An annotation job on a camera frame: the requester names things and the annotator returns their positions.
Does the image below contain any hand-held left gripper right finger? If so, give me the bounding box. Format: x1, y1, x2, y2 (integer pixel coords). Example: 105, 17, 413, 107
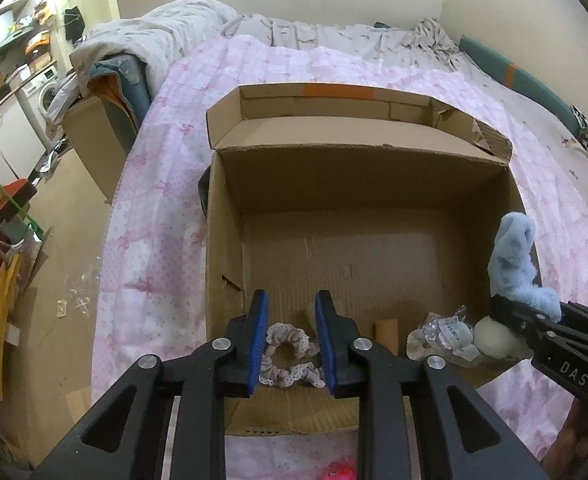
315, 289, 555, 480

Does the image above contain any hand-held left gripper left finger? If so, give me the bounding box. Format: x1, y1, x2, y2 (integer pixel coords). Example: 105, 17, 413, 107
31, 289, 270, 480

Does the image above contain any cream soft pad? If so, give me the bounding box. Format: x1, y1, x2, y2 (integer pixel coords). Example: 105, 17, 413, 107
474, 316, 532, 361

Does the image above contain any grey lace scrunchie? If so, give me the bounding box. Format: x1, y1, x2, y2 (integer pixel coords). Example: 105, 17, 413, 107
259, 322, 327, 390

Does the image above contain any blue fluffy scrunchie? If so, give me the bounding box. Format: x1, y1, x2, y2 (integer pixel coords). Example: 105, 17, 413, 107
488, 212, 562, 323

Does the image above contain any clear plastic packet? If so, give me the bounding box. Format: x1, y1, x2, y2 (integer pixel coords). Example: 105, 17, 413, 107
421, 310, 480, 366

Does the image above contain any beige lace scrunchie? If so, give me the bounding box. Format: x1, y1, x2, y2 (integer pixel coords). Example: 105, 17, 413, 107
406, 327, 437, 361

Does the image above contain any brown cardboard box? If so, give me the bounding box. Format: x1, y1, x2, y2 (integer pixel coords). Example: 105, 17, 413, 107
205, 82, 542, 438

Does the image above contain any person's right forearm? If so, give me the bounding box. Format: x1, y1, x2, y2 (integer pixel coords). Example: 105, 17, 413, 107
556, 395, 588, 466

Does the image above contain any pink rubber toy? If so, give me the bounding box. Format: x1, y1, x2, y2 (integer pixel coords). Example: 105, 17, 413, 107
321, 462, 357, 480

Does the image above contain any crumpled clear wrapper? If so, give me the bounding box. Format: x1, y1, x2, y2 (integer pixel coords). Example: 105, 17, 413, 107
54, 260, 100, 318

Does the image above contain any black white patterned item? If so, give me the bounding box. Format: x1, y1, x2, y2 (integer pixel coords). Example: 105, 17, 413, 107
569, 106, 588, 148

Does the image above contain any pink bow print blanket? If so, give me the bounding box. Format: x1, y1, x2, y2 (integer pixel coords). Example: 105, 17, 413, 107
91, 35, 588, 480

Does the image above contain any teal headboard cushion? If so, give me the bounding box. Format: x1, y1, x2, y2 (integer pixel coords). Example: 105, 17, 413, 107
458, 35, 582, 128

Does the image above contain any large plain cardboard box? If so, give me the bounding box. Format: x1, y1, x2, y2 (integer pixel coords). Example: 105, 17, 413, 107
63, 95, 135, 201

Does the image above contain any red plastic item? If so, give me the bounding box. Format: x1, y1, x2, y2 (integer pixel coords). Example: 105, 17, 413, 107
0, 178, 37, 221

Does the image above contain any teal orange folded cloth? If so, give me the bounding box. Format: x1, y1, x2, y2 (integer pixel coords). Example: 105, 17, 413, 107
86, 55, 152, 131

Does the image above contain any white kitchen counter cabinet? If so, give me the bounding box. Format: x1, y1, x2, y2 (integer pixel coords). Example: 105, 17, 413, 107
0, 95, 47, 181

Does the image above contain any white washing machine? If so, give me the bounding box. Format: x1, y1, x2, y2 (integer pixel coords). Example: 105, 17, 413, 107
21, 62, 67, 126

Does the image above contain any black hanging garment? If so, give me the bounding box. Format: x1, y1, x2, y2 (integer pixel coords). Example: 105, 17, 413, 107
64, 6, 85, 40

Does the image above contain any orange shelf item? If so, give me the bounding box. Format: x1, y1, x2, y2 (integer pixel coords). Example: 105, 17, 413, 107
24, 30, 52, 56

